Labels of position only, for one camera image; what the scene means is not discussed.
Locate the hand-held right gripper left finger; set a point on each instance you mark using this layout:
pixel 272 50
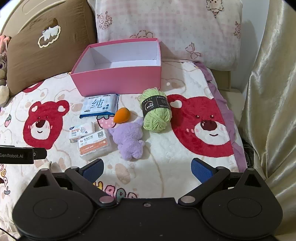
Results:
pixel 93 171

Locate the orange label plastic box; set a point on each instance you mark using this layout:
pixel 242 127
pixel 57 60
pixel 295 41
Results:
pixel 92 143

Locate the beige headboard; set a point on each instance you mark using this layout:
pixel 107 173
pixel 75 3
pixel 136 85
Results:
pixel 18 16

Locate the brown pillow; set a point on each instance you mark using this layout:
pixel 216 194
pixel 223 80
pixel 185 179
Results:
pixel 46 58

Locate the golden satin cloth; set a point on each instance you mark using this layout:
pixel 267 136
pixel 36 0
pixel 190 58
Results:
pixel 272 92

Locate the small white tissue packet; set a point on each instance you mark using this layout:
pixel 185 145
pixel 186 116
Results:
pixel 82 132

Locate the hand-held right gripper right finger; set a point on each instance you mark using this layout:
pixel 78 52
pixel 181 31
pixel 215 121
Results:
pixel 202 171

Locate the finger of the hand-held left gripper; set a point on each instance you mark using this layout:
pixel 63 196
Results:
pixel 40 153

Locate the purple plush toy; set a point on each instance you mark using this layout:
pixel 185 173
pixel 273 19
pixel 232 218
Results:
pixel 129 143

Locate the bear printed blanket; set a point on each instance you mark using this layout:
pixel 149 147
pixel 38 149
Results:
pixel 185 148

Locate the pink cardboard box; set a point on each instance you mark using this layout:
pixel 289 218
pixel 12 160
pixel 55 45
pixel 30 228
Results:
pixel 115 80

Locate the green yarn ball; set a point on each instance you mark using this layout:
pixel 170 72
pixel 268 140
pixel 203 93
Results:
pixel 155 118

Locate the grey rabbit plush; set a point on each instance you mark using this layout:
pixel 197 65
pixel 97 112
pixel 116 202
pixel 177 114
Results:
pixel 2 60

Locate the blue wet wipes pack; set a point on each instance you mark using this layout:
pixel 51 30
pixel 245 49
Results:
pixel 97 105

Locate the orange makeup sponge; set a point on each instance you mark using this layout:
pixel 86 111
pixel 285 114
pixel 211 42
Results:
pixel 121 115

